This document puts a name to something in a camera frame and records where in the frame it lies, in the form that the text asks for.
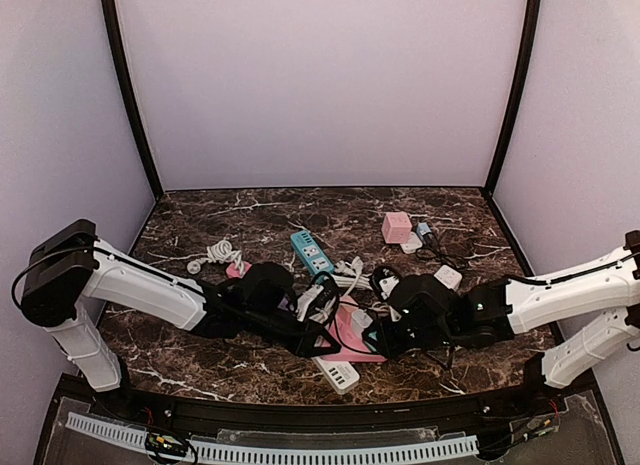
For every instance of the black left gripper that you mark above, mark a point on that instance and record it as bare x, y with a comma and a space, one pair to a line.
298, 330

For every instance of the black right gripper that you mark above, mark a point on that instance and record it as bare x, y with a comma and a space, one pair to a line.
400, 335

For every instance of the white round power plug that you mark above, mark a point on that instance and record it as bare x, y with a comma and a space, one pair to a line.
449, 277

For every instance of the white square adapter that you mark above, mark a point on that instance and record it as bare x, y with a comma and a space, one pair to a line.
412, 244

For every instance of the light blue charger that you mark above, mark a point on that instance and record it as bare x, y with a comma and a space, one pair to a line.
425, 233

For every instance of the pink cube socket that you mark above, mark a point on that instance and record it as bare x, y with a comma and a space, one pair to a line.
396, 228

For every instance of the pink adapter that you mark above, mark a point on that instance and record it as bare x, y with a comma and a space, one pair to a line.
237, 269

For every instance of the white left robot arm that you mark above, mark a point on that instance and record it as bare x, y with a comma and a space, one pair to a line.
75, 264

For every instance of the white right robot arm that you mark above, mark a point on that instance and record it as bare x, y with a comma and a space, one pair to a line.
500, 310

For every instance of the white power strip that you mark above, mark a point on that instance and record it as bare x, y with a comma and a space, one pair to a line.
342, 376

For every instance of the pink triangular power strip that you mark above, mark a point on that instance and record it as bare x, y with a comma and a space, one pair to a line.
354, 349

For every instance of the purple power strip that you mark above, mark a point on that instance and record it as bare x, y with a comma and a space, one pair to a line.
288, 304

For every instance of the white charger cube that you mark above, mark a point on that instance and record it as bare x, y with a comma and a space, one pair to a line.
360, 321

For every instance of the teal power strip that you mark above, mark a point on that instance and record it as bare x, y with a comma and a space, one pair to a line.
310, 253

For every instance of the small circuit board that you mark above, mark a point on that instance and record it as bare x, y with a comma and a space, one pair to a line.
165, 444

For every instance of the white cable duct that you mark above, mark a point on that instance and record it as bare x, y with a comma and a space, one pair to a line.
244, 447

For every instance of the black frame post right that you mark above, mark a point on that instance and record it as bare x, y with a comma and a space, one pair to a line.
521, 68

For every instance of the black frame post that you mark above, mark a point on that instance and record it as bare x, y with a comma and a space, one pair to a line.
521, 68
128, 95

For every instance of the black frame post left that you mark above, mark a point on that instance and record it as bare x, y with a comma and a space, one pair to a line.
128, 95

